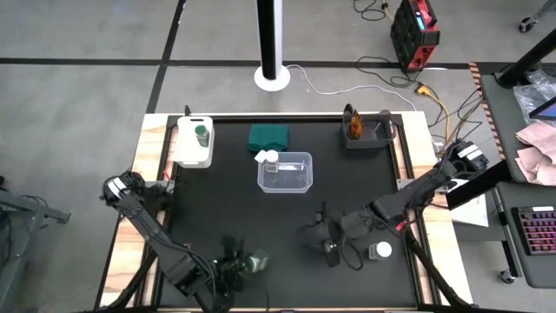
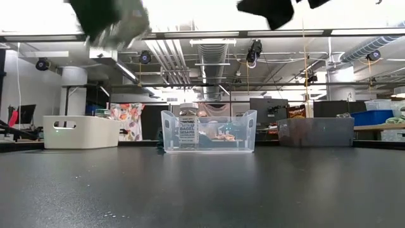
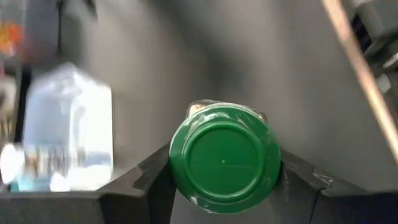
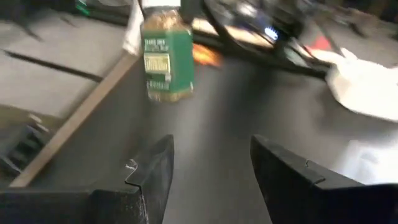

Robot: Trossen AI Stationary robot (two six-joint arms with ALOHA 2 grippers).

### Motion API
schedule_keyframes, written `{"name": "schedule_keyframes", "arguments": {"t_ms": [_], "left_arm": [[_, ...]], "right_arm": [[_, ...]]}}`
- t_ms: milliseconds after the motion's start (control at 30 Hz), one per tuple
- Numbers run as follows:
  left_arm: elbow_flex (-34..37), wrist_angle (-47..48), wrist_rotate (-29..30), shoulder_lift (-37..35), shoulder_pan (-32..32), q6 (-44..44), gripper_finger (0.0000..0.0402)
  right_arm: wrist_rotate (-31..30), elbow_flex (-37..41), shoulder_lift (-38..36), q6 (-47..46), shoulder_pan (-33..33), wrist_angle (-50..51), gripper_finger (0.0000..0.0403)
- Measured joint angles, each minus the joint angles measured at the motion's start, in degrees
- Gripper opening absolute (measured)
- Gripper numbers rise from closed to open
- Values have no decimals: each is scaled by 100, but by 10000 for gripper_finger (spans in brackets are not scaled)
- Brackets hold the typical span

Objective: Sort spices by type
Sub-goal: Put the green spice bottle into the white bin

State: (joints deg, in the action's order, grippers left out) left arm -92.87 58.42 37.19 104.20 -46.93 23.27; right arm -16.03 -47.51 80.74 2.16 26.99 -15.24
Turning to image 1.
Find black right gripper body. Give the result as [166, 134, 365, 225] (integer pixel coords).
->
[300, 212, 345, 251]

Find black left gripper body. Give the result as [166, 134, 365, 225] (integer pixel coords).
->
[212, 236, 247, 290]

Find green-lid spice jar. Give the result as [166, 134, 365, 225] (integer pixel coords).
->
[247, 250, 270, 275]
[194, 124, 211, 148]

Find white-lid spice jar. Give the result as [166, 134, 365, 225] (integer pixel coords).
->
[264, 150, 280, 174]
[367, 241, 394, 262]

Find orange spice packet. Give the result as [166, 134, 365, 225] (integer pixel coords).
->
[348, 108, 365, 141]

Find black table mat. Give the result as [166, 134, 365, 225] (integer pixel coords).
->
[158, 119, 416, 308]

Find clear plastic container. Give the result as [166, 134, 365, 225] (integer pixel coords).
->
[256, 151, 314, 195]

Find folded green cloth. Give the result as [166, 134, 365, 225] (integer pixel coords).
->
[248, 123, 290, 154]

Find black plastic bin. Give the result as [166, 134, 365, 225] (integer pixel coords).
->
[341, 103, 397, 150]

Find white plastic bin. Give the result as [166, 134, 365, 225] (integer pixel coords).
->
[173, 115, 215, 170]

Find white pole on round base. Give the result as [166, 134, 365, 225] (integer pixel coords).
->
[253, 0, 292, 92]

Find white paper sheet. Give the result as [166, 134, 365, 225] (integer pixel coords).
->
[449, 193, 490, 228]

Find black metal beam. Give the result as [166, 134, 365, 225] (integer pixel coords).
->
[445, 160, 513, 210]
[496, 28, 556, 89]

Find red and black crate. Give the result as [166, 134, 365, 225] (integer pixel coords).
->
[389, 0, 441, 73]

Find dark grey desk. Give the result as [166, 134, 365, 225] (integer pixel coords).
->
[480, 63, 556, 290]

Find backlit keyboard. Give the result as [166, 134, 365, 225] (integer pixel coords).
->
[511, 204, 556, 256]

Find grey metal stand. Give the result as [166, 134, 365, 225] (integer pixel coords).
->
[0, 176, 71, 313]

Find pink cloth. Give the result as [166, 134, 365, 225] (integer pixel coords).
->
[514, 120, 556, 187]

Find clear plastic bag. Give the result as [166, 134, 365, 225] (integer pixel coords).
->
[512, 69, 556, 127]

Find tablet screen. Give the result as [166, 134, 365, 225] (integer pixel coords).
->
[528, 96, 556, 122]

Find chair caster wheel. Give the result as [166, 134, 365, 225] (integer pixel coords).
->
[517, 16, 539, 34]

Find white floor cable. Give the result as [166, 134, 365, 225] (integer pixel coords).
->
[284, 63, 418, 112]

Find black floor cable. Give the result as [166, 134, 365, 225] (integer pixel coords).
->
[354, 55, 422, 88]

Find yellow extension cable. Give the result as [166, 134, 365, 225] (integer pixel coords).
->
[414, 84, 453, 144]

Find black cable bundle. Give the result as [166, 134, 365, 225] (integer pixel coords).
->
[427, 84, 486, 151]

